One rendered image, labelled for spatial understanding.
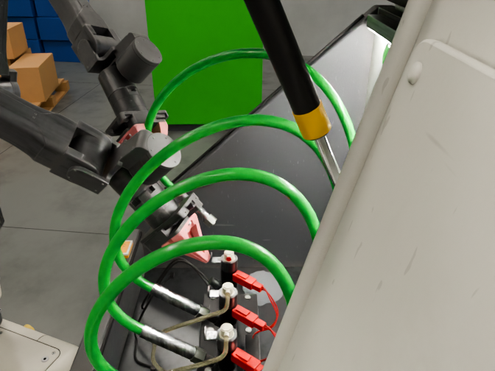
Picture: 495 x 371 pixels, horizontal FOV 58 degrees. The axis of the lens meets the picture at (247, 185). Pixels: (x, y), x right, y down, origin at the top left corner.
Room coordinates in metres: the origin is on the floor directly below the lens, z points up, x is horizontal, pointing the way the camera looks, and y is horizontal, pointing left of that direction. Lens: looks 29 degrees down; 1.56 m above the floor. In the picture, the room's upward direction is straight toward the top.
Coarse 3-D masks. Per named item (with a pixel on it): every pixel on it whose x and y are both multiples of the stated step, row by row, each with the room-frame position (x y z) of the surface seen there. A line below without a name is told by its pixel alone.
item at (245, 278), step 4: (236, 272) 0.57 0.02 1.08; (240, 272) 0.57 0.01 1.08; (236, 276) 0.56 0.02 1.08; (240, 276) 0.56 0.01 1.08; (244, 276) 0.56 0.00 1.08; (248, 276) 0.56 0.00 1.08; (236, 280) 0.56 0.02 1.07; (240, 280) 0.56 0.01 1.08; (244, 280) 0.55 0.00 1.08; (248, 280) 0.55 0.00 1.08; (252, 280) 0.55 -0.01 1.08; (240, 284) 0.56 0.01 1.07; (244, 284) 0.55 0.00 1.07; (248, 284) 0.55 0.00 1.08; (252, 284) 0.55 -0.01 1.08; (256, 284) 0.54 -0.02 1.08; (260, 284) 0.54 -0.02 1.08; (248, 288) 0.55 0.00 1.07; (252, 288) 0.55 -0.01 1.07; (256, 288) 0.54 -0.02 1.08; (260, 288) 0.54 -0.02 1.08
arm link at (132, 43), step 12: (132, 36) 0.79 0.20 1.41; (144, 36) 0.81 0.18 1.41; (84, 48) 0.82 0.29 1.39; (120, 48) 0.80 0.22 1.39; (132, 48) 0.77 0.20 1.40; (144, 48) 0.78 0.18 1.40; (156, 48) 0.81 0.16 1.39; (84, 60) 0.81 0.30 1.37; (96, 60) 0.79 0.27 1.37; (108, 60) 0.81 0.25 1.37; (120, 60) 0.78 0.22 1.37; (132, 60) 0.76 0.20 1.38; (144, 60) 0.76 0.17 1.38; (156, 60) 0.78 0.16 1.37; (96, 72) 0.82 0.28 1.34; (120, 72) 0.77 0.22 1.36; (132, 72) 0.77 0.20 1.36; (144, 72) 0.77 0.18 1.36
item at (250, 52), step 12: (252, 48) 0.65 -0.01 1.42; (204, 60) 0.67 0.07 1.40; (216, 60) 0.66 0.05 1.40; (180, 72) 0.69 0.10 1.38; (192, 72) 0.68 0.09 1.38; (312, 72) 0.61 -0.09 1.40; (168, 84) 0.70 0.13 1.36; (324, 84) 0.60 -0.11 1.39; (336, 96) 0.60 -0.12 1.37; (156, 108) 0.71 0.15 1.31; (336, 108) 0.60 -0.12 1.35; (348, 120) 0.59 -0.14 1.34; (348, 132) 0.59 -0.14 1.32; (348, 144) 0.59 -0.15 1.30; (168, 180) 0.71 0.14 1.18
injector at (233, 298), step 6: (234, 288) 0.51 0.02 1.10; (234, 294) 0.49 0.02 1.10; (222, 300) 0.49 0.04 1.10; (234, 300) 0.49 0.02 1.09; (222, 306) 0.49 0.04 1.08; (234, 306) 0.49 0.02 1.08; (210, 312) 0.50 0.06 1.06; (228, 312) 0.49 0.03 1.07; (210, 318) 0.49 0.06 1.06; (216, 318) 0.50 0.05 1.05; (222, 318) 0.49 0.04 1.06; (228, 318) 0.49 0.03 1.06; (234, 318) 0.49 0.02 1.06; (216, 324) 0.49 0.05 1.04; (234, 324) 0.49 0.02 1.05
